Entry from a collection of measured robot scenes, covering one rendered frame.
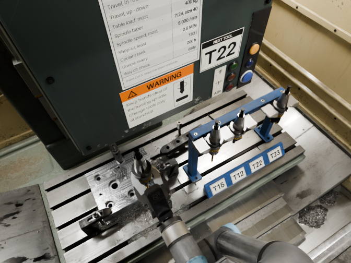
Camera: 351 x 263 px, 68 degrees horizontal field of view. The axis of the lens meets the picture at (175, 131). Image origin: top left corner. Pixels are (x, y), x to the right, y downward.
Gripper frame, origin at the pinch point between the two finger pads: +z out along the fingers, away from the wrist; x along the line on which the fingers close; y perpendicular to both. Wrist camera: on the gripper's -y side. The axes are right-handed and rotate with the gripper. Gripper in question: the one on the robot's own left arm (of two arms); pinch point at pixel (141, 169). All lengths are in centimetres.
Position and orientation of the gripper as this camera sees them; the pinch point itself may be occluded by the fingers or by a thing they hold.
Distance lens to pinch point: 85.4
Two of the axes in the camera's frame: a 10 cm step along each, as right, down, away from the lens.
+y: 0.2, 5.7, 8.2
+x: 8.7, -4.2, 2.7
